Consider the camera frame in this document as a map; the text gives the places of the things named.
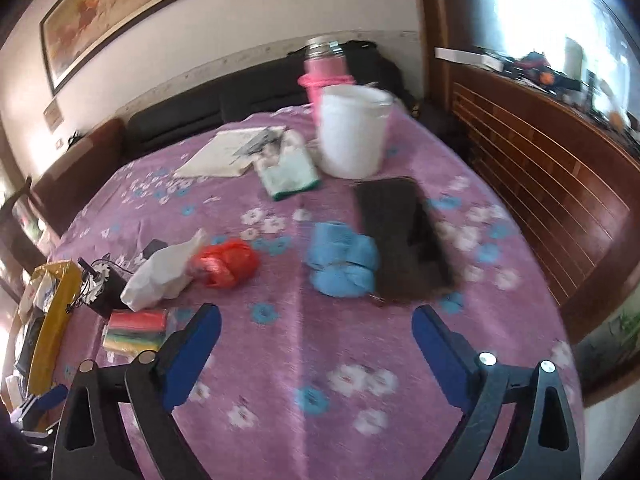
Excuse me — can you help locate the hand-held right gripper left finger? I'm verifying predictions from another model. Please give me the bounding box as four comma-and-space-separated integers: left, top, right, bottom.
50, 303, 222, 480

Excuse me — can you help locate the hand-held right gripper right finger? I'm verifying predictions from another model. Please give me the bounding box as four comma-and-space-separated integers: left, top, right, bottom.
411, 304, 583, 480

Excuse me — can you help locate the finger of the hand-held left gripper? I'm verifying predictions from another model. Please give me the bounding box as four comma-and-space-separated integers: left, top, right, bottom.
29, 384, 69, 432

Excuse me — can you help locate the yellow-rimmed tray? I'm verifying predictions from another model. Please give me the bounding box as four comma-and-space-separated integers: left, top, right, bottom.
17, 259, 83, 396

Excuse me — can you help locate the blue fluffy cloth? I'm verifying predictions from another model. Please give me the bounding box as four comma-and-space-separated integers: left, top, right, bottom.
305, 221, 381, 298

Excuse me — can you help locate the pack of coloured sponge cloths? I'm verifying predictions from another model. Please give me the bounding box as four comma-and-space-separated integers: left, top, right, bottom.
101, 308, 171, 353

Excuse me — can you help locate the plain white plastic bag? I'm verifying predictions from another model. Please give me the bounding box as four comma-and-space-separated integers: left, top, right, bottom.
120, 228, 208, 311

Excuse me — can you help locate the black motor with gear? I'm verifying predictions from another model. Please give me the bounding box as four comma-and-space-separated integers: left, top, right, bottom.
75, 255, 133, 318

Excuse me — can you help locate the small black adapter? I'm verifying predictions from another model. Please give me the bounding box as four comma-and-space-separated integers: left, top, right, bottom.
142, 239, 169, 262

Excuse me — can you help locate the white plastic bag red print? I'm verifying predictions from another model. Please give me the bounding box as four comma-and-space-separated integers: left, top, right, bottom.
30, 272, 58, 311

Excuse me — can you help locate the purple floral blanket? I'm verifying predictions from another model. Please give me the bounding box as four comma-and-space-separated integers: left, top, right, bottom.
47, 102, 586, 480

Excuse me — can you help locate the white paper booklet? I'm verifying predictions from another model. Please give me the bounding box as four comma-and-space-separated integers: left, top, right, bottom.
172, 125, 288, 179

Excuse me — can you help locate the pale green cloth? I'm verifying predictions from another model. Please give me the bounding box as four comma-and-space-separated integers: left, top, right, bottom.
255, 130, 322, 202

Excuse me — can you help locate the slatted wooden bench back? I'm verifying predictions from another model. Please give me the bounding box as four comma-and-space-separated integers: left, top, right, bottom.
447, 67, 632, 346

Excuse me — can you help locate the white plastic bucket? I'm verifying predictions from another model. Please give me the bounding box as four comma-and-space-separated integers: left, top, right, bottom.
316, 85, 394, 180

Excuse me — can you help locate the black sofa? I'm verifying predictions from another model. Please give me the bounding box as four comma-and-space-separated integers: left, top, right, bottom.
122, 40, 426, 156

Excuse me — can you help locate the white flat box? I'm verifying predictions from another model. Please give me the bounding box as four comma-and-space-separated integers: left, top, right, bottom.
434, 46, 503, 72

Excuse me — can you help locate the pink thermos bottle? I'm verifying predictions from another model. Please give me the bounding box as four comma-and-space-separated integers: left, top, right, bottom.
298, 36, 357, 126

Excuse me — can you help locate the small wall notice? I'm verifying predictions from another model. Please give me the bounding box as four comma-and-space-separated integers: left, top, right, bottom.
42, 101, 65, 133

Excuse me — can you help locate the framed wall painting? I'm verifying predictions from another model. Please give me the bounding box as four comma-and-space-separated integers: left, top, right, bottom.
39, 0, 228, 97

